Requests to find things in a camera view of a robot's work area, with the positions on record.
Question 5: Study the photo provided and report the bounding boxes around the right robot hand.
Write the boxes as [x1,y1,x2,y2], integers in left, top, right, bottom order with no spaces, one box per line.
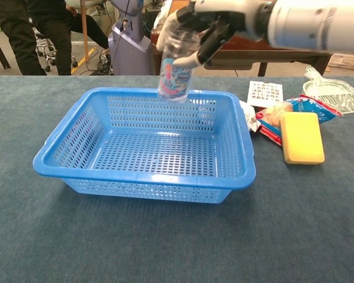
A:
[156,0,259,67]

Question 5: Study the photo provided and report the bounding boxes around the clear jar with cartoon label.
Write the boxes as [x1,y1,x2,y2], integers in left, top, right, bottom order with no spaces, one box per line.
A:
[158,29,206,103]

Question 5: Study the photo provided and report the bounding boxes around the purple grey robot base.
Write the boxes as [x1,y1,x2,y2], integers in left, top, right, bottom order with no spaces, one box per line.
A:
[107,0,153,76]

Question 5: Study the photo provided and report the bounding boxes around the blue perforated plastic basket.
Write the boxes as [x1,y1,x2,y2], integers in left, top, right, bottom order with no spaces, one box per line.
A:
[32,87,257,205]

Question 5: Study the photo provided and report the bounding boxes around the brown mahjong table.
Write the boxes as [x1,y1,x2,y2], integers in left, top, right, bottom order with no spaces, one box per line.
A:
[150,20,334,77]

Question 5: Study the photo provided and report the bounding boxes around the white printed pattern card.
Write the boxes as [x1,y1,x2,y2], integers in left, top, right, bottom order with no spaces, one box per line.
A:
[247,81,284,108]

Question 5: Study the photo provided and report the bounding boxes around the small white crumpled packet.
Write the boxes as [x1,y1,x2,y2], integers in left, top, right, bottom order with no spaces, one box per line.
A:
[238,100,262,133]

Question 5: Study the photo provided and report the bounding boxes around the red blue bread package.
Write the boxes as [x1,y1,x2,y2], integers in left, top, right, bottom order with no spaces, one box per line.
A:
[255,94,343,147]

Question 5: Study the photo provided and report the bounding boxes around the white plastic crate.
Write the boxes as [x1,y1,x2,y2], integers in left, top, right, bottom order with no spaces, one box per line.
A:
[327,52,354,71]

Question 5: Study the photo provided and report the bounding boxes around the clear plastic zip bag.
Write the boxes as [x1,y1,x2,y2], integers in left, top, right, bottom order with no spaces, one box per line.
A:
[302,66,354,115]

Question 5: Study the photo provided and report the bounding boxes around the yellow rectangular sponge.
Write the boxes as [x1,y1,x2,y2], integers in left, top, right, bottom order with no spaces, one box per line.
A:
[279,111,326,165]

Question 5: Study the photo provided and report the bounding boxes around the seated person in black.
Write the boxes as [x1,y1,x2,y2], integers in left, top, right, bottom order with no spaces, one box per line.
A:
[28,0,109,76]

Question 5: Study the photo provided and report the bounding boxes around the chrome wheeled stool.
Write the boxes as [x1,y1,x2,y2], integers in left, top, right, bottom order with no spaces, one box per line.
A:
[32,28,79,73]

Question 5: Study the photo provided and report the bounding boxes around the standing person in black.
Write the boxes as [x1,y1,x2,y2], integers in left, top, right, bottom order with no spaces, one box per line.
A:
[0,0,47,76]

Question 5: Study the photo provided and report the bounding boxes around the dark slanted leg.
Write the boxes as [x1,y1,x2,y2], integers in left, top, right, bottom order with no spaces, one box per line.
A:
[0,26,12,70]

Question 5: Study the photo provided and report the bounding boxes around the black floor cable bundle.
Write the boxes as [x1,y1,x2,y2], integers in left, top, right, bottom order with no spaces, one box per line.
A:
[79,48,114,76]

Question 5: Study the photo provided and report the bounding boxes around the wooden post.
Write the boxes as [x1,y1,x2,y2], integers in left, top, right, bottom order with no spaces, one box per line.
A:
[79,0,91,62]

